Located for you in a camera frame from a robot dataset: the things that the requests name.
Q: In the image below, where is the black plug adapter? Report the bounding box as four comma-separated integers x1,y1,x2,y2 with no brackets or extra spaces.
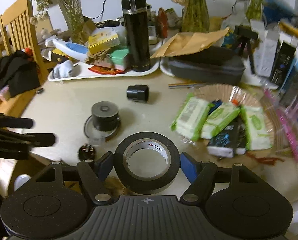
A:
78,144,96,161

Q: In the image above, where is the clear plastic case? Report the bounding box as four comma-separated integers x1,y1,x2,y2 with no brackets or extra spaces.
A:
88,130,114,146

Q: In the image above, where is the white and orange cup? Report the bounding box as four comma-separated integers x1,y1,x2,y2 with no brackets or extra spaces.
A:
14,174,31,191

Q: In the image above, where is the black electrical tape roll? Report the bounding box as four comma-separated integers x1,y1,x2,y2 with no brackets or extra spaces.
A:
114,132,180,194

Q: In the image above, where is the black round case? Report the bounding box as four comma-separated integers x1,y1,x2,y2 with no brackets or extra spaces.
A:
92,101,120,132

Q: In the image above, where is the open cardboard box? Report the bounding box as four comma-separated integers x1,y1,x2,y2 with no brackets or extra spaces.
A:
6,152,130,198

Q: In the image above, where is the black white tissue pack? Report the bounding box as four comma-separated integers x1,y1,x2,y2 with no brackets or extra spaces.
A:
207,117,246,158

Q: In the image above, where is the green wet wipes pack left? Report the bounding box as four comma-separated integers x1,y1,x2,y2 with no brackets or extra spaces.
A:
171,93,213,141

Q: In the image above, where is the green wet wipes pack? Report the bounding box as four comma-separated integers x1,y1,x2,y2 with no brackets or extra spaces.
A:
201,102,240,140
171,93,213,141
240,105,271,151

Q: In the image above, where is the green wet wipes pack middle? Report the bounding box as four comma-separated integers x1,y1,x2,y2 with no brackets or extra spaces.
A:
201,102,240,140

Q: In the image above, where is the small black cap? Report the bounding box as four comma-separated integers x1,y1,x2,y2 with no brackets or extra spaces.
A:
36,88,45,94

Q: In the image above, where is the green wet wipes pack right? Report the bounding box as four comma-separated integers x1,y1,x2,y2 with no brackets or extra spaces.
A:
240,105,271,151

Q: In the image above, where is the black cloth on chair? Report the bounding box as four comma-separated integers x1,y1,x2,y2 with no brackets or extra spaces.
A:
0,50,41,98

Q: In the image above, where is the woven paper plate basket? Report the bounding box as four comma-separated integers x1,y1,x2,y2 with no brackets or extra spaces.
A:
187,83,289,158

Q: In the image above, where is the light blue sock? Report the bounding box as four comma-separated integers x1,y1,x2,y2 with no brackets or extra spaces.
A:
52,60,74,79

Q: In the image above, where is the black cylindrical adapter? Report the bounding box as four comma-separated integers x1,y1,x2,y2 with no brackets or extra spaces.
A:
126,85,149,103

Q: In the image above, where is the white serving tray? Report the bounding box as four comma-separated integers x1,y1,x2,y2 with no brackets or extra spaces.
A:
47,39,163,82

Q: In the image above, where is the red packet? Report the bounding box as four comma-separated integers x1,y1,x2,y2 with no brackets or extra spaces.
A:
88,65,124,75

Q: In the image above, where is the wooden chair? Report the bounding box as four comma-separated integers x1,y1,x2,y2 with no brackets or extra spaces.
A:
0,0,55,117

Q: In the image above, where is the black zipper hard case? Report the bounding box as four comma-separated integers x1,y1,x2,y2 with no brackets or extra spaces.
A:
168,46,245,85

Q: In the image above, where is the white blue lotion bottle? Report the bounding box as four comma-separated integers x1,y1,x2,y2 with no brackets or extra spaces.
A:
45,36,89,62

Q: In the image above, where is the green white box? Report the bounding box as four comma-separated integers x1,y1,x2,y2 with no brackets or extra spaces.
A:
109,48,129,71

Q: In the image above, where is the yellow box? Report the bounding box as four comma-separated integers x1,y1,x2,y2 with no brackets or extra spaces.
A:
87,26,126,55

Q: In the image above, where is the brown paper envelope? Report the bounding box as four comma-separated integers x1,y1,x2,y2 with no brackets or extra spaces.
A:
150,27,230,59

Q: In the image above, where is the black product box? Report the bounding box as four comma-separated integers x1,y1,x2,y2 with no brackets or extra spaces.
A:
270,42,296,87

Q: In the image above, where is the glass vase with stems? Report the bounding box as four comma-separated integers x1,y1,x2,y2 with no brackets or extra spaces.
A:
58,0,88,44

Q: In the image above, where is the black thermos bottle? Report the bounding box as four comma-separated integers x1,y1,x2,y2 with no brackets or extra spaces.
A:
121,0,151,72

